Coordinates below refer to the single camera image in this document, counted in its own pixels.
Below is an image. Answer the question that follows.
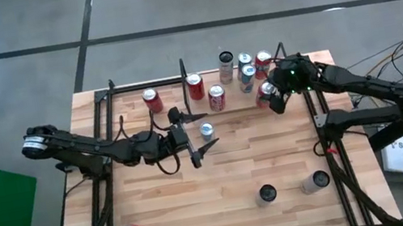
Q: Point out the blue silver Red Bull can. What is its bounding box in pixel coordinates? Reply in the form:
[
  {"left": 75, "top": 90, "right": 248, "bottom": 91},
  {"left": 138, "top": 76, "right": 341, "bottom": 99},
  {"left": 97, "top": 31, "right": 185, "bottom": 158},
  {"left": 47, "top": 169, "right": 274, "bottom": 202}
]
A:
[
  {"left": 236, "top": 62, "right": 260, "bottom": 95},
  {"left": 197, "top": 121, "right": 218, "bottom": 146}
]

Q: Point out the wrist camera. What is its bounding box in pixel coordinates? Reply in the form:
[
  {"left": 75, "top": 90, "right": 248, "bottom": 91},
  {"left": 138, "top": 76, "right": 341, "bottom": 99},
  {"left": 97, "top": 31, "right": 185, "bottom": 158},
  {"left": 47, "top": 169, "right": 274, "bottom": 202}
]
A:
[
  {"left": 146, "top": 133, "right": 172, "bottom": 160},
  {"left": 278, "top": 54, "right": 309, "bottom": 82}
]

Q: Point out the yellow cable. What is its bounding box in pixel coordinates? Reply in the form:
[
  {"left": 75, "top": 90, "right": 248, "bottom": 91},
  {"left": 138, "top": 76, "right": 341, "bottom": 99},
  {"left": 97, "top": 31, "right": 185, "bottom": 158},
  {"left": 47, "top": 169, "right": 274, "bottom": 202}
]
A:
[{"left": 363, "top": 41, "right": 403, "bottom": 76}]

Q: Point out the white Celsius Peach Vibe can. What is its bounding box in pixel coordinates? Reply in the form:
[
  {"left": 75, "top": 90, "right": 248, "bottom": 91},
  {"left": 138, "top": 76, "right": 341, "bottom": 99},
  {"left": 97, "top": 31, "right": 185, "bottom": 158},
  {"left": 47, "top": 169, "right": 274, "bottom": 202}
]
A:
[{"left": 214, "top": 49, "right": 239, "bottom": 86}]

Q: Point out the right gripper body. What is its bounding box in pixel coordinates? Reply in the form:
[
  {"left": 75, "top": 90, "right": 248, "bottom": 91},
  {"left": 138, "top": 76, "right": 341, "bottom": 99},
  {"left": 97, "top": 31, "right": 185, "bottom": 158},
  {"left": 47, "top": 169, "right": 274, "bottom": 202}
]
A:
[{"left": 261, "top": 50, "right": 325, "bottom": 117}]

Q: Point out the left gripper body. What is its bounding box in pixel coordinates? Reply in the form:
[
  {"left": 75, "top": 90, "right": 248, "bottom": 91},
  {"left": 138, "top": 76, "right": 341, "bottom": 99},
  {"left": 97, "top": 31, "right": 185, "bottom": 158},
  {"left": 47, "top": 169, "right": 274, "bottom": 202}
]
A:
[{"left": 131, "top": 104, "right": 203, "bottom": 179}]

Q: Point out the slim teal beverage can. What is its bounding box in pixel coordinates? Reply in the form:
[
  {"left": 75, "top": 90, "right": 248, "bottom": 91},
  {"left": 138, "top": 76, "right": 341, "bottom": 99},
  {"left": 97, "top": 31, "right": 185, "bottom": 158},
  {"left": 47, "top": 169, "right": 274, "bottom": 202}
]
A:
[{"left": 235, "top": 50, "right": 255, "bottom": 69}]

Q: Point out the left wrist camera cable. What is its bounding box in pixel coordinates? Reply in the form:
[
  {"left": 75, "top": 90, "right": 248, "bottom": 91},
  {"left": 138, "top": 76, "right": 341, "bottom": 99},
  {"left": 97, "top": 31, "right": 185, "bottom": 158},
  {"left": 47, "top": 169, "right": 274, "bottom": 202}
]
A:
[{"left": 111, "top": 107, "right": 183, "bottom": 184}]

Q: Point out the white can with black top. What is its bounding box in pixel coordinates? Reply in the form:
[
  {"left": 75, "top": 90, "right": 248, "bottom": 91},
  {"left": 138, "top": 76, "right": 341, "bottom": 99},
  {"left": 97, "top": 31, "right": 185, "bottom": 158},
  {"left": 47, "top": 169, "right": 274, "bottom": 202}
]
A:
[{"left": 298, "top": 168, "right": 333, "bottom": 196}]

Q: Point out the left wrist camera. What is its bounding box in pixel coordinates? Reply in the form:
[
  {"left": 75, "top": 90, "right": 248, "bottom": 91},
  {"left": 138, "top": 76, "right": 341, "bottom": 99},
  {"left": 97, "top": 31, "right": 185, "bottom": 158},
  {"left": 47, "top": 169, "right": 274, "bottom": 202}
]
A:
[{"left": 146, "top": 133, "right": 172, "bottom": 160}]

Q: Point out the red Star Wars Coca-Cola can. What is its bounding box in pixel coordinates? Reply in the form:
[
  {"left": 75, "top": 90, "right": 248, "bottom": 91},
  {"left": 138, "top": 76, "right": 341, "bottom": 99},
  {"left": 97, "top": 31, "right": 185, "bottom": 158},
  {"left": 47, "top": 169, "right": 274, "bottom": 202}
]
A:
[{"left": 206, "top": 82, "right": 229, "bottom": 113}]

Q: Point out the silver metal bracket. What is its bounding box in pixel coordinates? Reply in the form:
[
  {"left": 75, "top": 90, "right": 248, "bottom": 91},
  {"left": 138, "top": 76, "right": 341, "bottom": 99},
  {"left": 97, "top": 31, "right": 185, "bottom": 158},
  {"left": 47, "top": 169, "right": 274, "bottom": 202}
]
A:
[{"left": 312, "top": 112, "right": 328, "bottom": 130}]

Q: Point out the black aluminium rig frame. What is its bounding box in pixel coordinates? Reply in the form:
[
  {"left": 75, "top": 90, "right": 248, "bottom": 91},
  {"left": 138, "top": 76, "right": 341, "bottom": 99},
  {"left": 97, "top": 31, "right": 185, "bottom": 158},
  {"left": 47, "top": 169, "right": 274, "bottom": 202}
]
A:
[{"left": 23, "top": 35, "right": 403, "bottom": 226}]

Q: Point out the red can black Coca-Cola script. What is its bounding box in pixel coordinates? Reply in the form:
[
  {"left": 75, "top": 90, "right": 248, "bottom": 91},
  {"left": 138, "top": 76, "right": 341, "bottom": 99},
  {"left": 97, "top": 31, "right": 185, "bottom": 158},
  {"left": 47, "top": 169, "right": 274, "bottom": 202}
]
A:
[
  {"left": 185, "top": 71, "right": 207, "bottom": 103},
  {"left": 140, "top": 85, "right": 166, "bottom": 116}
]

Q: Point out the red Fanta can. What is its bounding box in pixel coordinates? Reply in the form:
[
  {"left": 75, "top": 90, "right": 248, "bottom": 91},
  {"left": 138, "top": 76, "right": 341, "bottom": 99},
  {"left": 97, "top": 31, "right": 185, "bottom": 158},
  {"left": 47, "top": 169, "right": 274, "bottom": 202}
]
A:
[
  {"left": 251, "top": 48, "right": 277, "bottom": 81},
  {"left": 252, "top": 79, "right": 280, "bottom": 111}
]

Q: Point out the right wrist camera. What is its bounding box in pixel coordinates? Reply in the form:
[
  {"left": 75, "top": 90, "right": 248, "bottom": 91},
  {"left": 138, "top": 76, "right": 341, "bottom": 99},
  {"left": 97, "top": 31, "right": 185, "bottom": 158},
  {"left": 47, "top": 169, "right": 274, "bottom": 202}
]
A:
[{"left": 278, "top": 54, "right": 309, "bottom": 82}]

